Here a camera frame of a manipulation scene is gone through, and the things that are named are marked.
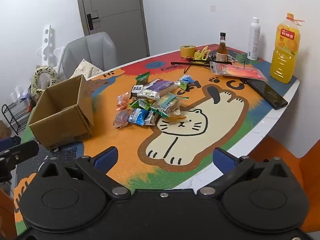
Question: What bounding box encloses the purple sandwich packet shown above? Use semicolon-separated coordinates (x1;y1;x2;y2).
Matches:
138;79;176;100

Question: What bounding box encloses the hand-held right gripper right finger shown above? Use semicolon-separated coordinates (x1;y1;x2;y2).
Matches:
197;147;293;200

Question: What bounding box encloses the black smartphone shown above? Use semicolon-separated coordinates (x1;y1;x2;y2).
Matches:
244;78;289;110

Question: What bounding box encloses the grey door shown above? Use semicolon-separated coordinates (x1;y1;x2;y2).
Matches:
75;0;150;58

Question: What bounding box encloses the pile of mixed snack packets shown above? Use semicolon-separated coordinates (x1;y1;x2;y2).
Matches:
112;72;195;128

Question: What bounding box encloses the black shoe rack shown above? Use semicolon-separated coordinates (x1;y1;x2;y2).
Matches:
1;97;35;135

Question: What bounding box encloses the panda print neck pillow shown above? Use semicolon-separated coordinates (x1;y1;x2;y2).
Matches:
30;65;58;97

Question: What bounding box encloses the green triangular packet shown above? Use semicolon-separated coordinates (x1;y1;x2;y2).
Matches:
136;72;151;85

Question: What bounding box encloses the small green and blue packet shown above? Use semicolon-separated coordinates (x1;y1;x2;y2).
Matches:
178;75;195;90

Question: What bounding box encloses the white perforated rack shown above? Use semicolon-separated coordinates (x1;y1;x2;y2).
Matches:
36;25;66;65

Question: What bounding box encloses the black folding stand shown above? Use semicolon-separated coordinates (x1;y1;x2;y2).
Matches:
171;55;234;74

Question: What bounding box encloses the grey chair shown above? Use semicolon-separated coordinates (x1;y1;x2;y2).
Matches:
61;32;118;80

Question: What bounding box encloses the red packet in clear bag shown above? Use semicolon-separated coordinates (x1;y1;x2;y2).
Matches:
209;61;268;82

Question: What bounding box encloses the orange juice bottle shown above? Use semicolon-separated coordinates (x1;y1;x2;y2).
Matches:
269;12;306;84

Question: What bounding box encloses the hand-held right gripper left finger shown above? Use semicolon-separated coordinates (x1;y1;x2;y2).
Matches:
37;146;132;200

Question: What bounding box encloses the black door handle lock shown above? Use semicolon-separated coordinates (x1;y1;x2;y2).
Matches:
86;14;99;30

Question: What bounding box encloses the yellow tape roll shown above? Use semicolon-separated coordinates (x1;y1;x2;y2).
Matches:
180;44;197;58

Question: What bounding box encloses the small brown carton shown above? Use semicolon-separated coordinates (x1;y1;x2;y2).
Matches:
0;120;12;139

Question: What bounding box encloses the brown cardboard box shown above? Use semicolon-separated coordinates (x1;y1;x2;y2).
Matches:
27;74;95;150

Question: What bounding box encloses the dotted cream cushion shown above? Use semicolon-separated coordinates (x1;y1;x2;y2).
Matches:
69;59;103;80

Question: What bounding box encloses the brown glass bottle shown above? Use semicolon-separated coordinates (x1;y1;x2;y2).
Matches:
216;32;228;62

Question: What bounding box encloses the white spray bottle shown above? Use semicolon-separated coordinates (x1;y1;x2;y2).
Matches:
247;17;261;61

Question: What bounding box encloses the orange chair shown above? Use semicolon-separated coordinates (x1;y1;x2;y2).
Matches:
246;135;320;234
0;187;18;240

